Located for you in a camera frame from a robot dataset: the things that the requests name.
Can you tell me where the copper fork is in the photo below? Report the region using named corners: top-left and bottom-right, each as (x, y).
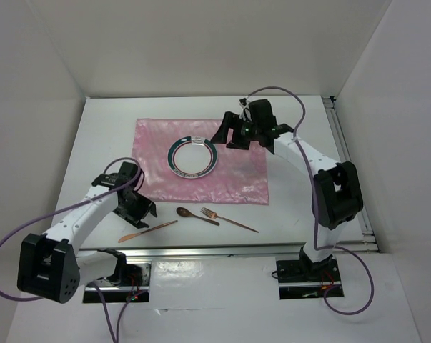
top-left (200, 207), bottom-right (258, 233)

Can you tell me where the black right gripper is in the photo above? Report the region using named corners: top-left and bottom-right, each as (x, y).
top-left (210, 111), bottom-right (260, 151)

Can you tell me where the copper knife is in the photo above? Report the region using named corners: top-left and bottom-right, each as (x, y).
top-left (118, 220), bottom-right (178, 243)

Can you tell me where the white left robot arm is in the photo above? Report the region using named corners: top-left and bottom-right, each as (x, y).
top-left (17, 158), bottom-right (157, 304)

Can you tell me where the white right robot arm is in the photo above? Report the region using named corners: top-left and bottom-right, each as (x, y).
top-left (211, 99), bottom-right (363, 280)

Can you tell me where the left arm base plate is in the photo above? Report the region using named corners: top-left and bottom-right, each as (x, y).
top-left (93, 261), bottom-right (152, 304)

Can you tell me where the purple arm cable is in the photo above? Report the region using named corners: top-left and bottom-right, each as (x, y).
top-left (245, 86), bottom-right (375, 316)
top-left (0, 156), bottom-right (145, 343)

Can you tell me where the aluminium right side rail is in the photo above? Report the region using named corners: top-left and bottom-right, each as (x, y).
top-left (322, 96), bottom-right (377, 244)

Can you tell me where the aluminium rail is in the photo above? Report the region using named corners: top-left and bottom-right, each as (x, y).
top-left (322, 96), bottom-right (377, 244)
top-left (43, 242), bottom-right (377, 261)

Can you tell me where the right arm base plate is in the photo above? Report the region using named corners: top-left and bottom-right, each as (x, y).
top-left (271, 258), bottom-right (344, 300)

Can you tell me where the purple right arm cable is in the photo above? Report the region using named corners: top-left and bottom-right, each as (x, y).
top-left (245, 86), bottom-right (375, 316)

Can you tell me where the aluminium front rail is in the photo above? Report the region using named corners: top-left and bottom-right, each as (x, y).
top-left (43, 242), bottom-right (377, 261)

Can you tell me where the white plate green red rim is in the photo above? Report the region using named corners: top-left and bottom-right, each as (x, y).
top-left (167, 136), bottom-right (218, 179)

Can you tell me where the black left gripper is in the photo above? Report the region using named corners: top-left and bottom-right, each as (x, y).
top-left (112, 190), bottom-right (157, 229)

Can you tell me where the copper spoon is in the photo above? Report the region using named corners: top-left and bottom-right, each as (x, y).
top-left (176, 207), bottom-right (219, 226)

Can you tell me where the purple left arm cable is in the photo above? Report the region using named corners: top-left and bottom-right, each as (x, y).
top-left (0, 156), bottom-right (145, 343)

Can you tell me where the pink floral satin placemat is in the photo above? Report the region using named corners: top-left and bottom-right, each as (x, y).
top-left (132, 119), bottom-right (269, 205)

